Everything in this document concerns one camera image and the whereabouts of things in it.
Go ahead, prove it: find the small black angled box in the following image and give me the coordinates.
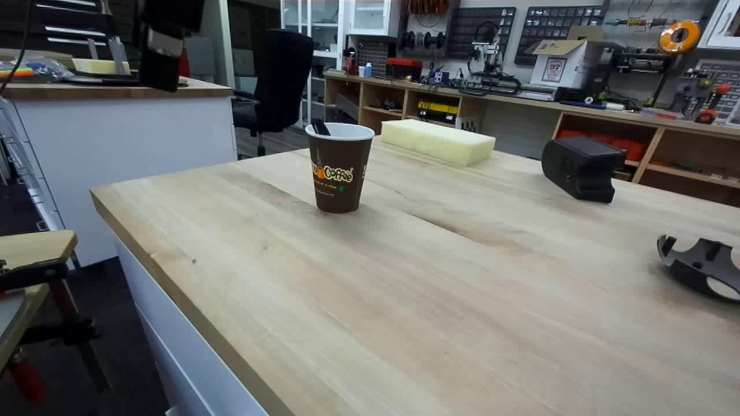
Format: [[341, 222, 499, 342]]
[[540, 137, 629, 206]]

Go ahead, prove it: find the wooden cart with red clamps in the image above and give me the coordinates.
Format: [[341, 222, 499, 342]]
[[0, 229, 111, 402]]

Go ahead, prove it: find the white cardboard box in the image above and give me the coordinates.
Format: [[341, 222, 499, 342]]
[[527, 37, 593, 92]]

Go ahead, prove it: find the long wooden shelf workbench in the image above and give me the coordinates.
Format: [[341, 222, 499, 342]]
[[321, 70, 740, 208]]

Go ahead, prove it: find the white glass door cabinet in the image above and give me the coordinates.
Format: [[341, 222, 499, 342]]
[[280, 0, 402, 125]]

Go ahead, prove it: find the brown paper coffee cup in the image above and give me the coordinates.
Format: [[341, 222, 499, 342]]
[[304, 120, 377, 214]]

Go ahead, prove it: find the pale yellow foam block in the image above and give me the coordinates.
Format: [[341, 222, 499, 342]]
[[379, 117, 498, 169]]

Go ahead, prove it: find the orange tape roll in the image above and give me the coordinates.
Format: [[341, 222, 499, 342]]
[[658, 19, 703, 56]]

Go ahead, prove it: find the white table base cabinet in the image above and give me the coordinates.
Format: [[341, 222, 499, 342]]
[[114, 237, 268, 416]]

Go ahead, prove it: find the black monitor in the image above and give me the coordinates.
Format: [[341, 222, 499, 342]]
[[136, 0, 209, 95]]

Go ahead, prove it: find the red toolbox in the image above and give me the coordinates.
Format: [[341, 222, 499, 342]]
[[555, 126, 648, 164]]

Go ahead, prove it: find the black pegboard tool panel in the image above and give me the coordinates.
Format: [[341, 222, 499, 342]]
[[514, 4, 609, 67], [446, 4, 519, 61]]

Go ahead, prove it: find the white cabinet with wooden top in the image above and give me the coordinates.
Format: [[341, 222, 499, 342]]
[[0, 73, 240, 267]]

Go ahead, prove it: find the black office chair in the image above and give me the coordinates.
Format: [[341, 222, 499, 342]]
[[231, 28, 317, 157]]

